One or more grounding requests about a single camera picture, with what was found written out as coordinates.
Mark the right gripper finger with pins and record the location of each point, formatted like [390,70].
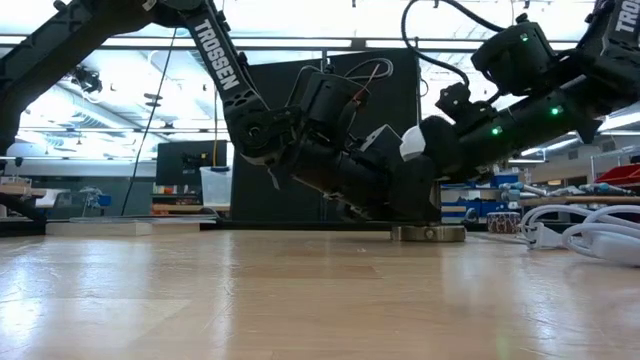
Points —
[442,145]

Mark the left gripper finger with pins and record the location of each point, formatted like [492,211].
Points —
[417,195]

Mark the white lightbulb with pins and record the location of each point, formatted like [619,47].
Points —
[412,145]

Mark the brass lamp socket wooden base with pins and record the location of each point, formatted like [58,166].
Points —
[427,234]

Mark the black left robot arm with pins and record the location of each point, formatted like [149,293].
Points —
[215,55]

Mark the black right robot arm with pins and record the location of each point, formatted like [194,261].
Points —
[530,120]

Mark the blue storage bin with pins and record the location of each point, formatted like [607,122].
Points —
[506,179]

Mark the wooden workbench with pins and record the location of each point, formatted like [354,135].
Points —
[575,200]

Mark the red storage bin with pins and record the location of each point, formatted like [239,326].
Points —
[620,175]

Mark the clear plastic storage container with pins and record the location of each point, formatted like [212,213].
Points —
[216,187]

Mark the black computer monitor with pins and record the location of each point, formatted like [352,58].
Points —
[175,162]

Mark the book with landscape cover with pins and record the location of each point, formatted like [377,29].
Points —
[100,229]

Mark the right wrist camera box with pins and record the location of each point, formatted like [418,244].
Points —
[462,107]

